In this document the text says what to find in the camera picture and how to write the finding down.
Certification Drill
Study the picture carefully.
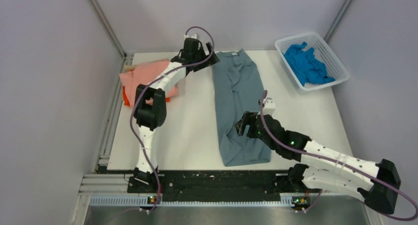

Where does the right corner frame post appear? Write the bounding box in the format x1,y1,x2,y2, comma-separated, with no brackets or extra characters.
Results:
323,0,354,42

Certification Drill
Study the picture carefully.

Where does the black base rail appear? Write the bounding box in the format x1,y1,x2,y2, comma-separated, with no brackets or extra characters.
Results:
96,166,358,204

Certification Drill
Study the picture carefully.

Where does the white plastic basket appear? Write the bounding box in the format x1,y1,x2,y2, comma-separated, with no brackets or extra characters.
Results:
275,32,350,92

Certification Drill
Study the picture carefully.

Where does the white cable duct strip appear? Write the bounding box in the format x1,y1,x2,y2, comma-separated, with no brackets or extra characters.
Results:
89,195,300,208

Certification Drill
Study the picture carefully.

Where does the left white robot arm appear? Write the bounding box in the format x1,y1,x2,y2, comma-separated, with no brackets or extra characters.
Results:
128,37,219,194

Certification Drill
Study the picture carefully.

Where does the corner frame post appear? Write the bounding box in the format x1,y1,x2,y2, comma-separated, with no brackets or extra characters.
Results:
87,0,126,58
323,0,354,42

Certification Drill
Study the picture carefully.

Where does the grey blue t shirt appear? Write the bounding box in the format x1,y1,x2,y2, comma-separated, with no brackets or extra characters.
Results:
212,49,271,166

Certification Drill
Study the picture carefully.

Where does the right controller board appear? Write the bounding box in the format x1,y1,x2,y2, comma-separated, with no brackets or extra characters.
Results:
292,197,311,209

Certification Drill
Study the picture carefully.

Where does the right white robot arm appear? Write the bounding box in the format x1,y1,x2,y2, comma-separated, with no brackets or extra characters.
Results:
234,111,401,215

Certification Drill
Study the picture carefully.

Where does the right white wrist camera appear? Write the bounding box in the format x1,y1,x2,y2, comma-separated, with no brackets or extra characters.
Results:
258,97,276,116

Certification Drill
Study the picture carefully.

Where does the orange folded t shirt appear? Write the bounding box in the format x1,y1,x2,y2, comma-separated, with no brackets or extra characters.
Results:
122,86,171,107

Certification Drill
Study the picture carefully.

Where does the pink folded t shirt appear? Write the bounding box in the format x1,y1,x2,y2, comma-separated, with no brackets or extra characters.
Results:
119,61,170,107

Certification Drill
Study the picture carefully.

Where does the left aluminium frame rail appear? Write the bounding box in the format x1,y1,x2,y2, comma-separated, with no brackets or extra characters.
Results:
91,53,134,173

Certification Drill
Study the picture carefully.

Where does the left corner frame post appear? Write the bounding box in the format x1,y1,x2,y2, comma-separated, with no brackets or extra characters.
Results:
87,0,126,58

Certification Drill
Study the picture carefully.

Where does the bright blue t shirt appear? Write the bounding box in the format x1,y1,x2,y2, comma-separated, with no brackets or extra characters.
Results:
284,42,335,86

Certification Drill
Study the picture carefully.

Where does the left controller board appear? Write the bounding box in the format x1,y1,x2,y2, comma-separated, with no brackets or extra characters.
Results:
139,195,162,207

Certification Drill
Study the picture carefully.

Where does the controller board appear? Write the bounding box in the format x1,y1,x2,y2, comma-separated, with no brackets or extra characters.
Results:
292,197,311,209
139,195,162,207

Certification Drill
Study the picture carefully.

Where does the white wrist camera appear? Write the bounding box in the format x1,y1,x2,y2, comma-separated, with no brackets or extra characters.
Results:
184,33,200,40
258,97,276,116

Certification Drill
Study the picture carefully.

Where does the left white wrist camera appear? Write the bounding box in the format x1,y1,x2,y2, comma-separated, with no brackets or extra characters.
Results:
184,33,200,40

